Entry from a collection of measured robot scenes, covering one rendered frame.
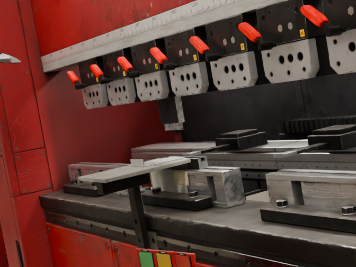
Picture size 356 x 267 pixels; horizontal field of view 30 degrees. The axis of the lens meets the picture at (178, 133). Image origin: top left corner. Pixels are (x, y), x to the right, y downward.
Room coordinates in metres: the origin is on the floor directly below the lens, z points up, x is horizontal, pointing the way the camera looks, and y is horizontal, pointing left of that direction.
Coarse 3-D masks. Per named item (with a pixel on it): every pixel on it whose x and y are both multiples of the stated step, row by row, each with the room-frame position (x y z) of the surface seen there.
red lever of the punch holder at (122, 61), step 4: (120, 60) 1.95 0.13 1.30; (124, 60) 1.95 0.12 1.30; (120, 64) 1.95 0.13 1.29; (124, 64) 1.94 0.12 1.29; (128, 64) 1.94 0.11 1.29; (124, 68) 1.93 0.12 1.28; (128, 68) 1.93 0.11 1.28; (132, 68) 1.94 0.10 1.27; (132, 72) 1.91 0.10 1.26; (136, 72) 1.91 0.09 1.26; (140, 72) 1.92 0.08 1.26; (128, 76) 1.91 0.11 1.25; (132, 76) 1.90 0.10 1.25; (136, 76) 1.91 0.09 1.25
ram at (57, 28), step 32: (32, 0) 2.59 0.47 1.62; (64, 0) 2.33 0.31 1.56; (96, 0) 2.12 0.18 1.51; (128, 0) 1.94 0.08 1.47; (160, 0) 1.79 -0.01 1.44; (192, 0) 1.66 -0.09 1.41; (256, 0) 1.45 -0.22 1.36; (64, 32) 2.38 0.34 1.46; (96, 32) 2.15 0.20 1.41; (160, 32) 1.81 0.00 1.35; (64, 64) 2.42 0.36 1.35
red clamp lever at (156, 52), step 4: (152, 48) 1.79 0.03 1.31; (156, 48) 1.79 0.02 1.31; (152, 52) 1.78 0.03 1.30; (156, 52) 1.77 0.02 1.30; (160, 52) 1.78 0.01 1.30; (156, 56) 1.77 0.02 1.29; (160, 56) 1.76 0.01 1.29; (164, 56) 1.77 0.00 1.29; (160, 60) 1.76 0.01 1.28; (164, 60) 1.76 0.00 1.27; (164, 64) 1.73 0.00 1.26; (168, 64) 1.74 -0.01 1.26; (172, 64) 1.74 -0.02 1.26; (176, 64) 1.75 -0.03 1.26; (164, 68) 1.73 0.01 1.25; (168, 68) 1.73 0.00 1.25; (172, 68) 1.74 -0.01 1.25
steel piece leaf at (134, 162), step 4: (132, 160) 1.86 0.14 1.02; (136, 160) 1.84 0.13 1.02; (140, 160) 1.81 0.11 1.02; (156, 160) 1.91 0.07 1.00; (160, 160) 1.89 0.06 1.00; (164, 160) 1.88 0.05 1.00; (168, 160) 1.86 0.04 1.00; (172, 160) 1.84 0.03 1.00; (132, 164) 1.87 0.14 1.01; (136, 164) 1.84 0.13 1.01; (140, 164) 1.82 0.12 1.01; (144, 164) 1.86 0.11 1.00; (148, 164) 1.84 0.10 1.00; (152, 164) 1.82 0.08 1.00; (156, 164) 1.82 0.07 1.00
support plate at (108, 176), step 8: (152, 160) 1.95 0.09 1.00; (176, 160) 1.84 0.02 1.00; (184, 160) 1.81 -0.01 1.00; (120, 168) 1.87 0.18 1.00; (128, 168) 1.84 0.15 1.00; (136, 168) 1.80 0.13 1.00; (144, 168) 1.77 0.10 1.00; (152, 168) 1.76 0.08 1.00; (160, 168) 1.77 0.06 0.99; (80, 176) 1.84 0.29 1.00; (88, 176) 1.81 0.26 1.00; (96, 176) 1.78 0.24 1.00; (104, 176) 1.75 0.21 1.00; (112, 176) 1.72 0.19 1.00; (120, 176) 1.71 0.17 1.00; (128, 176) 1.72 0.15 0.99
